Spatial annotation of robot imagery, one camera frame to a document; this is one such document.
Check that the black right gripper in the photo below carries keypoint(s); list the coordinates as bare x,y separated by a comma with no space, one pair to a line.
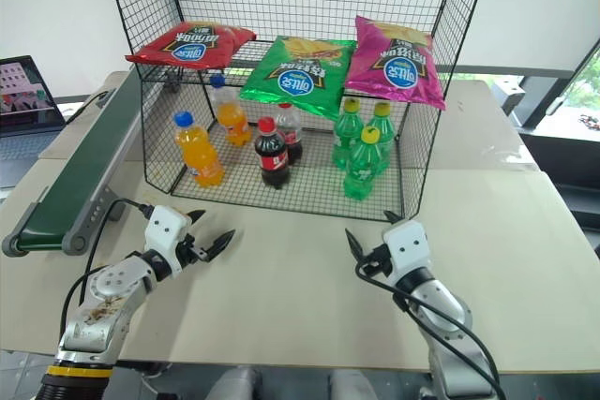
377,260

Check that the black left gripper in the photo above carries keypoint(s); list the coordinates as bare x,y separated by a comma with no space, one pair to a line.
191,252

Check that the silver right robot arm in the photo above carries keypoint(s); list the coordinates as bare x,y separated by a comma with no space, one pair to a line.
445,315

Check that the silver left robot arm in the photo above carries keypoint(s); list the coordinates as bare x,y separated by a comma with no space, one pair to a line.
103,297

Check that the green soda bottle yellow cap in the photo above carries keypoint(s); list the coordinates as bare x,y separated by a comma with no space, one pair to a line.
344,137
362,170
383,130

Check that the orange soda bottle blue cap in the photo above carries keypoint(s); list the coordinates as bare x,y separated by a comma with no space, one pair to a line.
232,121
201,156

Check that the cola bottle red cap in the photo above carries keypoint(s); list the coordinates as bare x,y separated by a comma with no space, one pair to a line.
291,135
272,156

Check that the grey rounded shape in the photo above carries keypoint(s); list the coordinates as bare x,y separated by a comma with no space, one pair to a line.
239,385

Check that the magenta potato chip bag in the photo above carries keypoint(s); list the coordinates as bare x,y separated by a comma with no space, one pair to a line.
396,67

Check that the green potato chip bag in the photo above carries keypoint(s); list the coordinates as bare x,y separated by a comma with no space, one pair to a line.
295,74

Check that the red potato chip bag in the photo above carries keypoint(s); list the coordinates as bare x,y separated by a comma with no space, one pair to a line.
192,46

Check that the black box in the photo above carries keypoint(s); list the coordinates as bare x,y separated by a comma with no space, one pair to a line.
512,102

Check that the black low cabinet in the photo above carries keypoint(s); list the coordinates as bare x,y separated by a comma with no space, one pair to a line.
562,170

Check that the open laptop computer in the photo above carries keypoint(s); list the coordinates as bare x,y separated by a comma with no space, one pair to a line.
23,95

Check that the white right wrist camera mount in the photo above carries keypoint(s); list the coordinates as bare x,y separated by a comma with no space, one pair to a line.
410,243

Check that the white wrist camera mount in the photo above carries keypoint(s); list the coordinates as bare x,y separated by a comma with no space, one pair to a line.
410,243
164,231

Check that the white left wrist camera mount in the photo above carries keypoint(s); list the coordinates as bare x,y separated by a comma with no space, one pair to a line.
164,231

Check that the green conveyor belt grey frame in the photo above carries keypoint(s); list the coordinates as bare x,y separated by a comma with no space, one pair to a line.
75,170

